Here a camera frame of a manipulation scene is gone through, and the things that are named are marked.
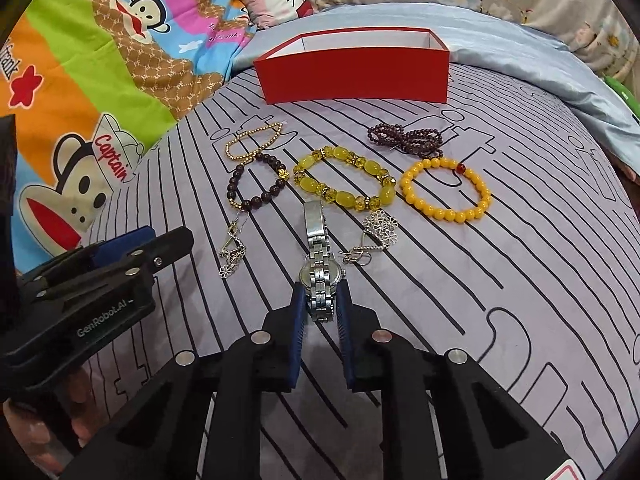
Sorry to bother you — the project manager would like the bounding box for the dark red bead strand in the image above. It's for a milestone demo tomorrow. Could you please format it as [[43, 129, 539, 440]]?
[[367, 122, 445, 158]]

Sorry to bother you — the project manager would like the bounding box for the silver flower earring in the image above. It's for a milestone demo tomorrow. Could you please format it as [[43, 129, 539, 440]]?
[[218, 210, 250, 279], [341, 210, 401, 267]]

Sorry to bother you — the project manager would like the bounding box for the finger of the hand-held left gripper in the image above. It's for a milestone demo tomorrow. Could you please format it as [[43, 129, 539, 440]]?
[[20, 226, 157, 282], [24, 226, 195, 312]]

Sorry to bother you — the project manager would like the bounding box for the red cardboard box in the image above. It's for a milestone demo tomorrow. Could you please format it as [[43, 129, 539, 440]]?
[[252, 27, 451, 106]]

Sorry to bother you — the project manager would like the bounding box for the yellow crystal bead bracelet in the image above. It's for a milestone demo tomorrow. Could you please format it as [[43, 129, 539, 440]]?
[[292, 145, 397, 211]]

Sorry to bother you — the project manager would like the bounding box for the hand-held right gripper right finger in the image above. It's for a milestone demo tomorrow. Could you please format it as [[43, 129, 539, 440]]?
[[336, 280, 576, 480]]

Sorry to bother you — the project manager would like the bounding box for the gold bead bracelet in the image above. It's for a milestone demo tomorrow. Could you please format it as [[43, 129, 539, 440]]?
[[225, 121, 285, 163]]

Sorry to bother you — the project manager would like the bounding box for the green plastic item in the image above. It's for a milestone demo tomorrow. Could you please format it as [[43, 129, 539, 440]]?
[[602, 75, 640, 121]]

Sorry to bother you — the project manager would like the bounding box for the orange bead bracelet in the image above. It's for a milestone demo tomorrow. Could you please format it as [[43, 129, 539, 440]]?
[[400, 157, 493, 223]]

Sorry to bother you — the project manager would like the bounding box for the grey striped bed sheet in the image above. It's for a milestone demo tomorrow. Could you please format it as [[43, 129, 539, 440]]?
[[15, 62, 640, 480]]

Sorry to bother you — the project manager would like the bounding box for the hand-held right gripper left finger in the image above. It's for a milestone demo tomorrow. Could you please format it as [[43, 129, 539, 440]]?
[[59, 282, 307, 480]]

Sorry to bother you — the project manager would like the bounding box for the cartoon monkey blanket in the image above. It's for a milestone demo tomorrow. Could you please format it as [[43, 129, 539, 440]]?
[[0, 0, 256, 281]]

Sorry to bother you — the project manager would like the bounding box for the person's left hand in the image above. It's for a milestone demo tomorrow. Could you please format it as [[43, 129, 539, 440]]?
[[15, 367, 101, 466]]

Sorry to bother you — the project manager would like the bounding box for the light blue satin blanket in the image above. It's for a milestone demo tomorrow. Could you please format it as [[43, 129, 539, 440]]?
[[232, 2, 640, 126]]

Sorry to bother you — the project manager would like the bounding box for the dark brown bead bracelet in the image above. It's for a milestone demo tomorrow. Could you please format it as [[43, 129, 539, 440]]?
[[227, 152, 291, 212]]

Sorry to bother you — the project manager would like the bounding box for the silver metal wristwatch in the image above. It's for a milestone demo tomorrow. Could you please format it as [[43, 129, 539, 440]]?
[[298, 199, 347, 323]]

